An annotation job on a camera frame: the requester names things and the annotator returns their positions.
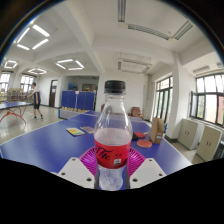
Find dark door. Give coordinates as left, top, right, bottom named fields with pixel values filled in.
left=49, top=79, right=59, bottom=108

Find small colourful booklet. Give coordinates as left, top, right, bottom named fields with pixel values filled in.
left=65, top=127, right=86, bottom=137

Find red table tennis paddle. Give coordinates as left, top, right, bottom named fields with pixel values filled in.
left=133, top=131, right=148, bottom=139

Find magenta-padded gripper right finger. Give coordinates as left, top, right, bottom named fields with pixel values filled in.
left=126, top=147, right=168, bottom=190

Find large dark-framed window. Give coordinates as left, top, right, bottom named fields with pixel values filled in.
left=189, top=73, right=224, bottom=128

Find ceiling air conditioner unit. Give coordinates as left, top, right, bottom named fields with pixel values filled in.
left=117, top=53, right=154, bottom=75

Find tall dark-framed window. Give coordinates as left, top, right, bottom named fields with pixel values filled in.
left=153, top=75, right=174, bottom=124

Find red-legged table tennis table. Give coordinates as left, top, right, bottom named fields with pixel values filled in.
left=0, top=100, right=34, bottom=126

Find group of ceiling lights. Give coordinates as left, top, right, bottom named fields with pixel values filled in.
left=3, top=23, right=86, bottom=76

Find person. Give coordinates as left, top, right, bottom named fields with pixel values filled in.
left=27, top=82, right=44, bottom=120

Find clear red-labelled drink bottle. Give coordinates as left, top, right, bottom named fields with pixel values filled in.
left=93, top=79, right=134, bottom=192

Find brown cardboard box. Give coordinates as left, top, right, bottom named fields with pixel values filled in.
left=149, top=117, right=165, bottom=145

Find black waste bin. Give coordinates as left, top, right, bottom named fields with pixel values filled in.
left=215, top=140, right=224, bottom=160

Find beige two-door cabinet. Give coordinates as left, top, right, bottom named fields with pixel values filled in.
left=177, top=118, right=200, bottom=150
left=195, top=125, right=223, bottom=163

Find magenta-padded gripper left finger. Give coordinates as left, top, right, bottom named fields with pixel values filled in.
left=57, top=146, right=99, bottom=190

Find brown notebook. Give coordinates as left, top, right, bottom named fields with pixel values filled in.
left=79, top=125, right=96, bottom=135

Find blue partition boards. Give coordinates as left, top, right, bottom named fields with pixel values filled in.
left=60, top=89, right=96, bottom=111

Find orange-red table tennis paddle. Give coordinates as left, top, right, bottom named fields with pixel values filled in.
left=136, top=138, right=153, bottom=149

